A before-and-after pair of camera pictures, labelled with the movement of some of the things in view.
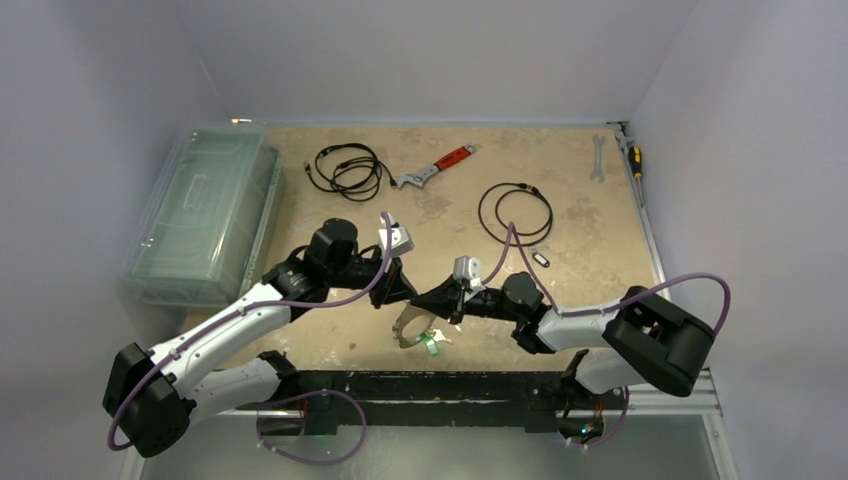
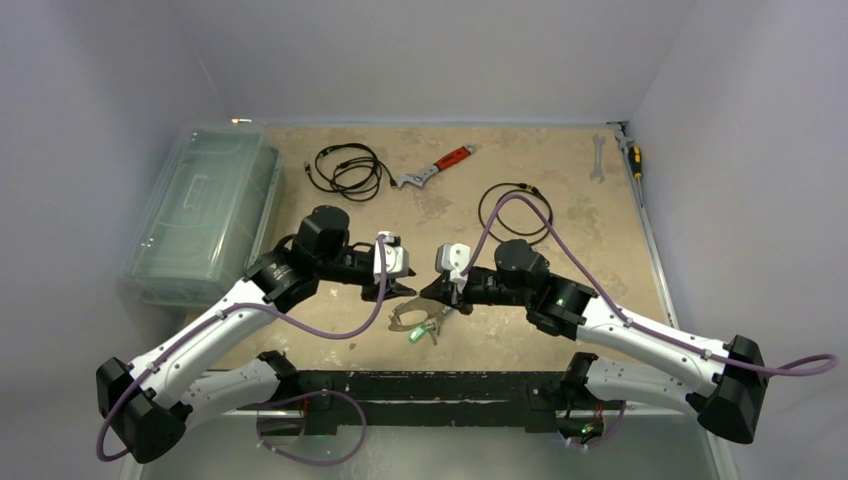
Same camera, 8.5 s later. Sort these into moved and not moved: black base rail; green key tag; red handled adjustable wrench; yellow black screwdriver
Moved: green key tag
Not moved: yellow black screwdriver; red handled adjustable wrench; black base rail
